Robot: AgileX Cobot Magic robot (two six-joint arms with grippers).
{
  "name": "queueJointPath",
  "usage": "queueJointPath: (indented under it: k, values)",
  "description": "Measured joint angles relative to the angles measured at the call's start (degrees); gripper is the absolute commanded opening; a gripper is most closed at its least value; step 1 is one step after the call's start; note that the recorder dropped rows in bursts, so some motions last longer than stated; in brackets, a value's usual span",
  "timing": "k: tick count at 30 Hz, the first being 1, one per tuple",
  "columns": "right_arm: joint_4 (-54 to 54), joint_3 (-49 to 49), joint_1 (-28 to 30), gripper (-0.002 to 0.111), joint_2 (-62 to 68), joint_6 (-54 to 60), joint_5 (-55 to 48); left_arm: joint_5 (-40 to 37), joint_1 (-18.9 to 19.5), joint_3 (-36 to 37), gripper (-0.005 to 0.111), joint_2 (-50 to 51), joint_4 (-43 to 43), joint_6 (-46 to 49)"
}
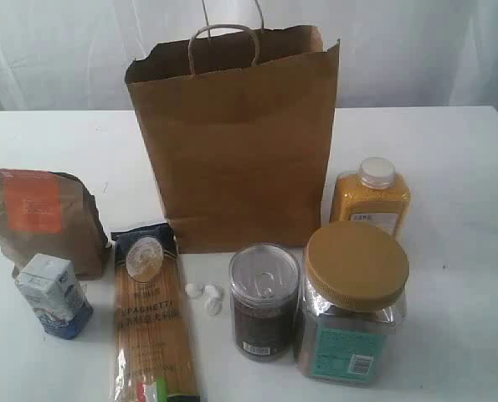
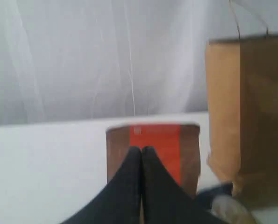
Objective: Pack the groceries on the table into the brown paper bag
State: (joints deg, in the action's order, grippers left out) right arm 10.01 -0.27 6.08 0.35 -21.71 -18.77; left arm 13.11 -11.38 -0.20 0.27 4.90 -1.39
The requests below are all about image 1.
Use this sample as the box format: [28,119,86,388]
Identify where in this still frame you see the brown paper shopping bag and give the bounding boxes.
[125,24,340,254]

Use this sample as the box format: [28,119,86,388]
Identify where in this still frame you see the clear jar gold lid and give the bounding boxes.
[294,221,409,384]

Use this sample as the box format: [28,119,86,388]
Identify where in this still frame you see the spaghetti pasta packet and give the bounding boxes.
[111,223,201,401]

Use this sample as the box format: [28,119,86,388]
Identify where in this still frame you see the dark-filled can pull-tab lid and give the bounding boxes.
[229,243,300,362]

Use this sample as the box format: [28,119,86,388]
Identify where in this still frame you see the yellow millet plastic bottle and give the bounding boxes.
[329,157,411,238]

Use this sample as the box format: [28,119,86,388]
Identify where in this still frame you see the white blue milk carton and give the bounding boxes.
[14,254,93,340]

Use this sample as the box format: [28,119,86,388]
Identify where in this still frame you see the white backdrop curtain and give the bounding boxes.
[0,1,498,111]

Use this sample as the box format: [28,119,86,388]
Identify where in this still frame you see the brown pouch orange label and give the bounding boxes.
[0,168,110,280]

